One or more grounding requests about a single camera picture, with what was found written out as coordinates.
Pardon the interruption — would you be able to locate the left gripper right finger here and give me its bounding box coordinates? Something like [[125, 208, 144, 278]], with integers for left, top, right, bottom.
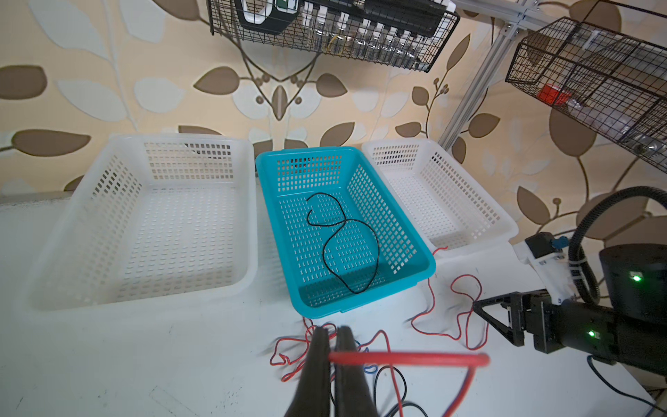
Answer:
[[332, 326, 378, 416]]

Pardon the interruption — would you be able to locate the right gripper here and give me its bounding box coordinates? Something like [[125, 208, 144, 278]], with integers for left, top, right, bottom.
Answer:
[[472, 291, 619, 360]]

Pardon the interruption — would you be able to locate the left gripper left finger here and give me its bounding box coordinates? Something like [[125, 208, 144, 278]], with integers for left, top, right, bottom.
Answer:
[[285, 327, 331, 417]]

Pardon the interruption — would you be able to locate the red cable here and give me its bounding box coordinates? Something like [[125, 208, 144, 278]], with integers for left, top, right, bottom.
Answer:
[[327, 350, 491, 417], [410, 246, 491, 351]]

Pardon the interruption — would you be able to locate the black cable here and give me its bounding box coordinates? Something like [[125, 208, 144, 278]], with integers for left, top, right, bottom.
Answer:
[[305, 192, 381, 295]]

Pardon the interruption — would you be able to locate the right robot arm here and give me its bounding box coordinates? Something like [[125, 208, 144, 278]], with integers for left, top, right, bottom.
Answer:
[[472, 186, 666, 375]]

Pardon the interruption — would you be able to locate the right white plastic basket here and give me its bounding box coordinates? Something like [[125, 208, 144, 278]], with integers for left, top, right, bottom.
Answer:
[[362, 139, 519, 264]]

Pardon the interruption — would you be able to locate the white plastic basket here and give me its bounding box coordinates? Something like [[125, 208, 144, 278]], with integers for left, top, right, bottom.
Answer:
[[362, 139, 519, 264], [26, 134, 259, 311]]

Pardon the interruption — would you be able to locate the teal plastic basket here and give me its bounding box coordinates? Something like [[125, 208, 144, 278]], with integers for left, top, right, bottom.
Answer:
[[255, 147, 436, 319]]

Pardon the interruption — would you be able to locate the red item in side basket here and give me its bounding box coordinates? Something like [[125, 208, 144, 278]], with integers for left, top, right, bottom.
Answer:
[[537, 84, 571, 107]]

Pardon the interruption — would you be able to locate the left white plastic basket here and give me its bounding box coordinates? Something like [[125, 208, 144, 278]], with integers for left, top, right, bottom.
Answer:
[[26, 134, 259, 311]]

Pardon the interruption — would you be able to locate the tangled cable pile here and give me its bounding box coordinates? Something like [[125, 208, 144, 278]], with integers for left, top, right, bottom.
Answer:
[[269, 317, 428, 417]]

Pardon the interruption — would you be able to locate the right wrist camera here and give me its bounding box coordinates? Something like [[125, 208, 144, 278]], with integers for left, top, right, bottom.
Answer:
[[513, 232, 577, 305]]

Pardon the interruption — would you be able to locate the side black wire basket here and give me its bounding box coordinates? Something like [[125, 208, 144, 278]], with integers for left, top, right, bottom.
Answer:
[[505, 1, 666, 171]]

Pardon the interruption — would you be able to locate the back black wire basket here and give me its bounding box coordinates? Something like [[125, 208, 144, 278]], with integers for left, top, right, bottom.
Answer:
[[207, 0, 460, 72]]

